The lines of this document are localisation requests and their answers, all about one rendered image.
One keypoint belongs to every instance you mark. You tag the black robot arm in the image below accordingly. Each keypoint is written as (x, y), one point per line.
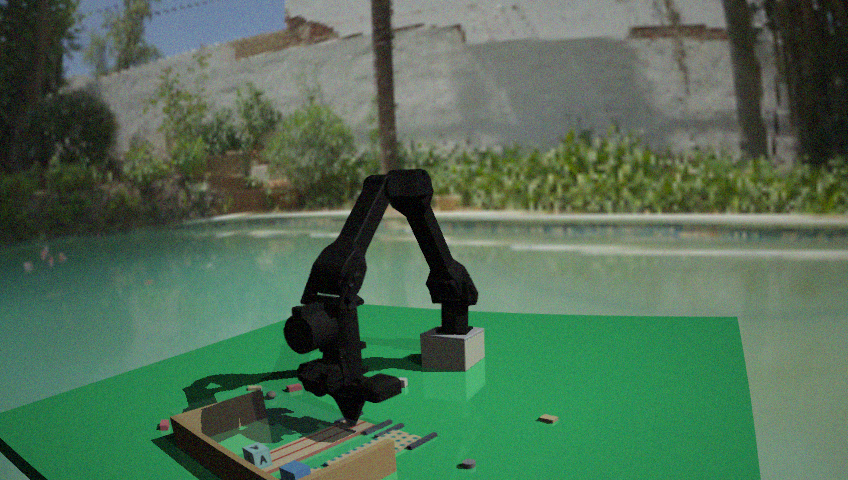
(340, 270)

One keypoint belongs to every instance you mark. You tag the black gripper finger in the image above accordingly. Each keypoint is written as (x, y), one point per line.
(339, 401)
(354, 405)

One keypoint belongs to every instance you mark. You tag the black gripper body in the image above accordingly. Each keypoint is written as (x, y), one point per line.
(376, 388)

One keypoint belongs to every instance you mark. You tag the tan strip with teal polka dots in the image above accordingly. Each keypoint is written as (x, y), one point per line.
(402, 439)

